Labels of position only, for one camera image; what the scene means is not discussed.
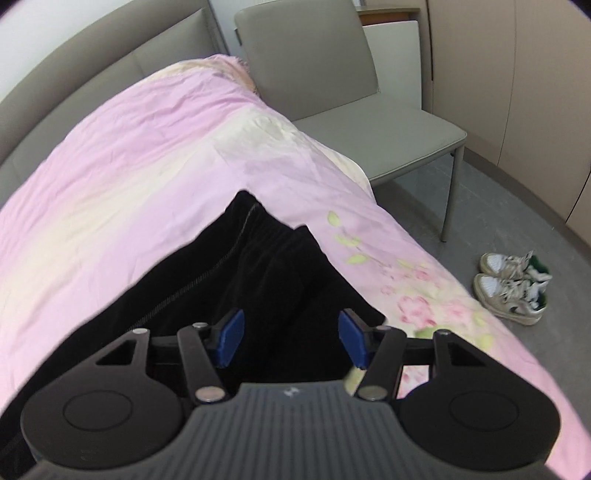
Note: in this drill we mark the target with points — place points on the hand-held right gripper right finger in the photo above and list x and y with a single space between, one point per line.
352 339

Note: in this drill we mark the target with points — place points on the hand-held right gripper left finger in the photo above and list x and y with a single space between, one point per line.
232 336

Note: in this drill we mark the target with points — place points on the black pants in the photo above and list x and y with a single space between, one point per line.
258 277

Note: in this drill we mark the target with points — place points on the white green sneaker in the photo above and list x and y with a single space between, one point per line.
508 300
508 266

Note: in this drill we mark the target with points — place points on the pink floral blanket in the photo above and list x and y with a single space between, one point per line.
138 161

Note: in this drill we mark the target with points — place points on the grey chair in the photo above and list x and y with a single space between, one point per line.
314 60

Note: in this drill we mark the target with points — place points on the white wooden nightstand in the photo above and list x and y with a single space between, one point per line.
397 50

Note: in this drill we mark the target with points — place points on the beige wardrobe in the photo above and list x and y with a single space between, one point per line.
508 92

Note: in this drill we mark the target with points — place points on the grey upholstered headboard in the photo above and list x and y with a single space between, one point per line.
92 69

